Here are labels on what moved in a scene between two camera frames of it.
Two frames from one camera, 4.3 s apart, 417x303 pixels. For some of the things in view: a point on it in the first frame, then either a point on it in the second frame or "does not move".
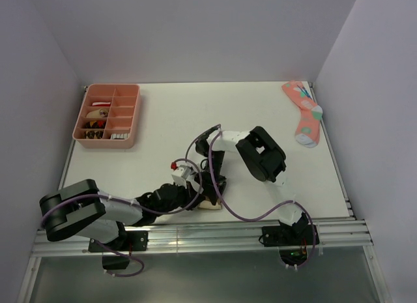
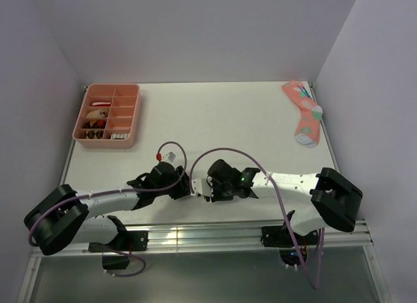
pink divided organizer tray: (107, 116) does not move
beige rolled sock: (98, 113) does not move
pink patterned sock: (307, 131) does not move
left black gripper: (188, 192) to (183, 188)
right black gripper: (208, 187) to (219, 198)
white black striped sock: (119, 136) does not move
